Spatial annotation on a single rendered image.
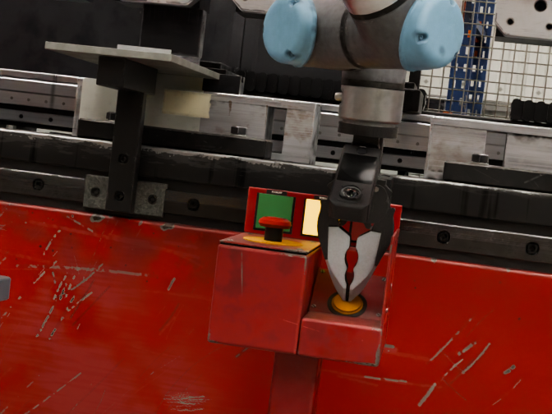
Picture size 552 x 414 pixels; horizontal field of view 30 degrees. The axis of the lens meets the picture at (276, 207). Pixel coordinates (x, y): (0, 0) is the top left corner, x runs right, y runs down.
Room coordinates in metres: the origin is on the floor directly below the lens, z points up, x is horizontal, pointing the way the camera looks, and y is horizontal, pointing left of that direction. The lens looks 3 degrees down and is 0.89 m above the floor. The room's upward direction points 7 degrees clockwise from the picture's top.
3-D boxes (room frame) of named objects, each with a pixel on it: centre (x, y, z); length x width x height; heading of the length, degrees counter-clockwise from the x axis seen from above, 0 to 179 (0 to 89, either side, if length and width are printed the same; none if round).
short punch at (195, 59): (1.66, 0.20, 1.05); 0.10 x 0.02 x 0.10; 80
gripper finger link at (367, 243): (1.24, -0.12, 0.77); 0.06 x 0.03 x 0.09; 171
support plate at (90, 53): (1.51, 0.22, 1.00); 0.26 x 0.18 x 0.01; 170
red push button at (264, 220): (1.24, 0.00, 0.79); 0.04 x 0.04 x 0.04
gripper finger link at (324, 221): (1.22, -0.07, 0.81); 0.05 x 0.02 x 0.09; 81
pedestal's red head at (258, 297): (1.24, -0.05, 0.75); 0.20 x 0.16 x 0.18; 81
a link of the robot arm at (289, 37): (1.14, -0.03, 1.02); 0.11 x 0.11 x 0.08; 42
